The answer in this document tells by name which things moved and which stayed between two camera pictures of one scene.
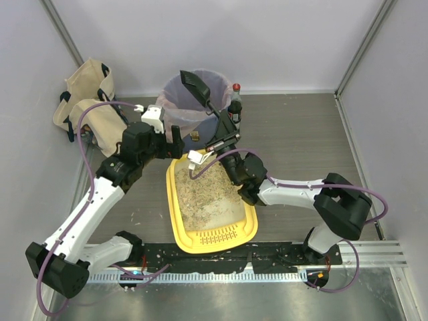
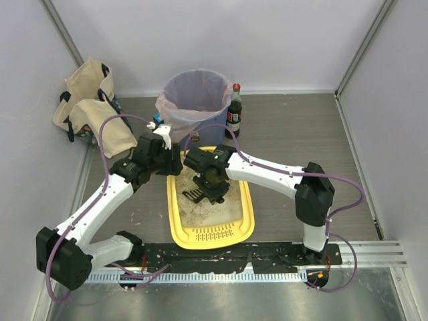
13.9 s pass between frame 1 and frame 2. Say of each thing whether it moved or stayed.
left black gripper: moved
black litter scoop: moved
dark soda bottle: stayed
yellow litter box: stayed
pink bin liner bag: stayed
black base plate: stayed
